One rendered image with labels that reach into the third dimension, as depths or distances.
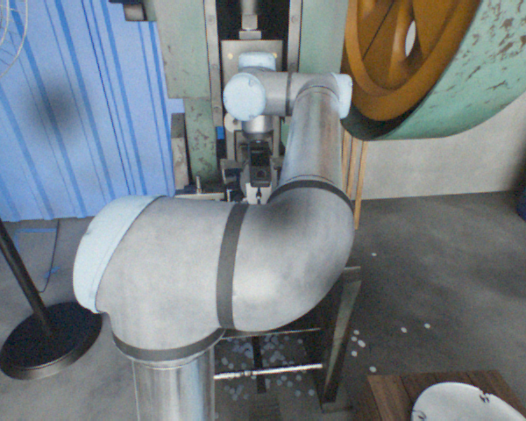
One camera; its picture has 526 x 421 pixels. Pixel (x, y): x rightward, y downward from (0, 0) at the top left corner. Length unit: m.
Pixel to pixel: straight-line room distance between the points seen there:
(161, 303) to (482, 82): 0.63
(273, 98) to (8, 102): 1.94
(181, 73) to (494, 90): 0.60
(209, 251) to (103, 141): 2.02
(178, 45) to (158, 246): 0.56
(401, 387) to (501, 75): 0.79
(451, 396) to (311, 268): 0.84
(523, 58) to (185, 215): 0.60
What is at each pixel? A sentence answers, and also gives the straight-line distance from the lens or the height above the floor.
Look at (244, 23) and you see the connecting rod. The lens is 0.87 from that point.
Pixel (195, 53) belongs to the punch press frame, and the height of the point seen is 1.15.
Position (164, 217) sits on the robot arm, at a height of 1.08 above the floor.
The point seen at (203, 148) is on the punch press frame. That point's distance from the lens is 1.14.
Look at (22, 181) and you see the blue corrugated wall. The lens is 2.56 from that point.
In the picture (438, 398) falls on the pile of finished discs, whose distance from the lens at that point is 1.06.
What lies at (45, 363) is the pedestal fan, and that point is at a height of 0.04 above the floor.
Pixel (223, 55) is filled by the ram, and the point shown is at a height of 1.14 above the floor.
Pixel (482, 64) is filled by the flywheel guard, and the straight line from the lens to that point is 0.68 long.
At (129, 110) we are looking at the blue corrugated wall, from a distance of 2.15.
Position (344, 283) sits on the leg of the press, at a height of 0.61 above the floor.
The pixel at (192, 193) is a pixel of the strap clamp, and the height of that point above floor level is 0.76.
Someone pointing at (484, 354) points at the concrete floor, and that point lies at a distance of 1.77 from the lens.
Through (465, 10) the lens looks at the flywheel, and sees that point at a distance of 0.72.
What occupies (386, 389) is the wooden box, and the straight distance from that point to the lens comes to 1.07.
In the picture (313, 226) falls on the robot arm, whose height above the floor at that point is 1.07.
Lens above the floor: 1.23
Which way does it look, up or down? 32 degrees down
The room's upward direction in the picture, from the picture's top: straight up
